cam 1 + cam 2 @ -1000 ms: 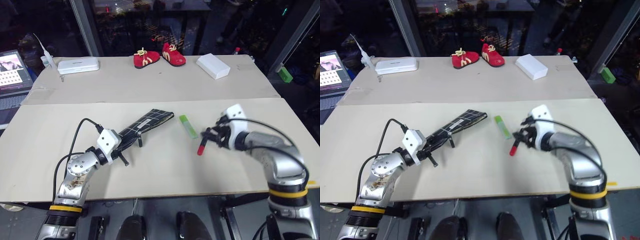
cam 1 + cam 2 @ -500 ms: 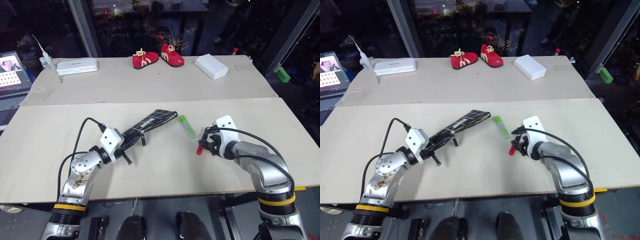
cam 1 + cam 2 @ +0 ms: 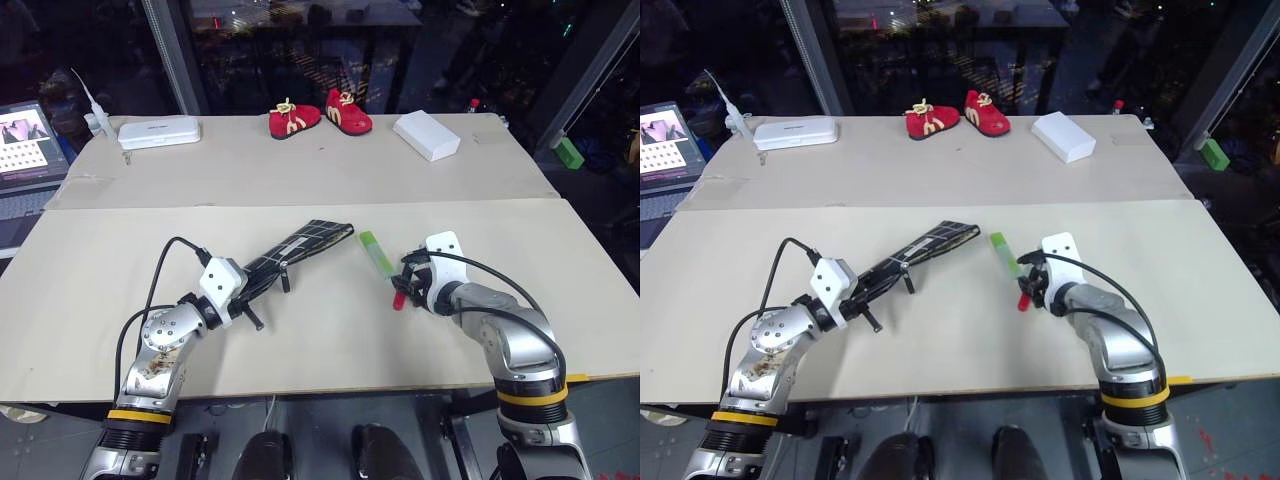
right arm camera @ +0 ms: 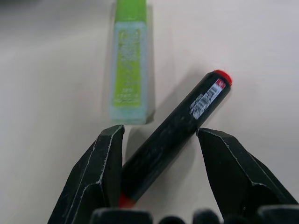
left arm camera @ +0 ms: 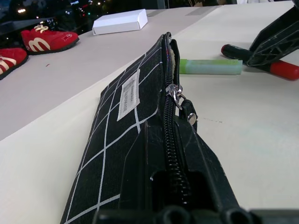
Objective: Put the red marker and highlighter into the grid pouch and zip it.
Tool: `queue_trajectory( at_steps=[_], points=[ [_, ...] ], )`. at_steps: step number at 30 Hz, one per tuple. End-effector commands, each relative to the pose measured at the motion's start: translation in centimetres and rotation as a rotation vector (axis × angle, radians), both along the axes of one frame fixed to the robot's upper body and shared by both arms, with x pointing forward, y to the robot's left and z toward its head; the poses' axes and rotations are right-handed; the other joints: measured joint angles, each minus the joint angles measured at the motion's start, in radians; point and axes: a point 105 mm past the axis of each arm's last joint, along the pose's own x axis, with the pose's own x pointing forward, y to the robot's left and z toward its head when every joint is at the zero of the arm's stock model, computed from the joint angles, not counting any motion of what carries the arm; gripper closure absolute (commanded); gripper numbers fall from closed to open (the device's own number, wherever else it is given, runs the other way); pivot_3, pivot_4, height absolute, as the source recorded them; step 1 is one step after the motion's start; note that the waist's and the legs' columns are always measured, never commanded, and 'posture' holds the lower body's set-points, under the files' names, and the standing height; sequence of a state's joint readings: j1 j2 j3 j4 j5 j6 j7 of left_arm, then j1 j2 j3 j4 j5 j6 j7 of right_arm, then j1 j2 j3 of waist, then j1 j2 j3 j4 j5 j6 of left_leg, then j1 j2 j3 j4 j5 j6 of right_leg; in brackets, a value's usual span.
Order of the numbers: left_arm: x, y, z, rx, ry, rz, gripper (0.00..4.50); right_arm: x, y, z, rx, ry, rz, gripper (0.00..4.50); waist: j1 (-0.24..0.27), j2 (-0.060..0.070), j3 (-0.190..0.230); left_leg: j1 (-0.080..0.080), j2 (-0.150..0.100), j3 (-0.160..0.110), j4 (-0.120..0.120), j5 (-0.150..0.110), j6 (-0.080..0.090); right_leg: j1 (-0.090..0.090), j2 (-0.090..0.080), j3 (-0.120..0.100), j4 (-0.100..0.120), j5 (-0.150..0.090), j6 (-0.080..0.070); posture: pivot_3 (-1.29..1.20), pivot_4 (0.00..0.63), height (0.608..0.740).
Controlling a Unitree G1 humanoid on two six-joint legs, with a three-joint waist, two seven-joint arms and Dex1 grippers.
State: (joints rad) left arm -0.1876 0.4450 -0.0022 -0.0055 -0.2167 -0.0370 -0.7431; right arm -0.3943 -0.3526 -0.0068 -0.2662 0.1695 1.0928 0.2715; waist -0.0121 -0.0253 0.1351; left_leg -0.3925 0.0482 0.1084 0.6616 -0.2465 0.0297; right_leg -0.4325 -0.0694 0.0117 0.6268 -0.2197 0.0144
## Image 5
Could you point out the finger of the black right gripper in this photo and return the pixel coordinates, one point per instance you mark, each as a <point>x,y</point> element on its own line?
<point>273,47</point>
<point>276,25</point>

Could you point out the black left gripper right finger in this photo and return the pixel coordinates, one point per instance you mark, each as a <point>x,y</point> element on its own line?
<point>205,172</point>

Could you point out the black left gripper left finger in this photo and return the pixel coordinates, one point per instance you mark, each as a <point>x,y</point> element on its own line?
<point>137,177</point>

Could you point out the red and black marker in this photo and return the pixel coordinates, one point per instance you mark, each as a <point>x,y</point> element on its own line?
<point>286,70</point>

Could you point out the black white-grid zip pouch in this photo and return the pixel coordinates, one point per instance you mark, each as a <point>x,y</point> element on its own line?
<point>112,149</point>

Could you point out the green glue stick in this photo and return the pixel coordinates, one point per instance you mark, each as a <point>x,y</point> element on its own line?
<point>210,67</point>

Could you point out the white cardboard box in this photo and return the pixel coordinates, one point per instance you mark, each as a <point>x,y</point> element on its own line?
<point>116,23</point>

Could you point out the red shoe with white stripes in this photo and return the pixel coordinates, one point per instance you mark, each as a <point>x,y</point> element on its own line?
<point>50,40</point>
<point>11,59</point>

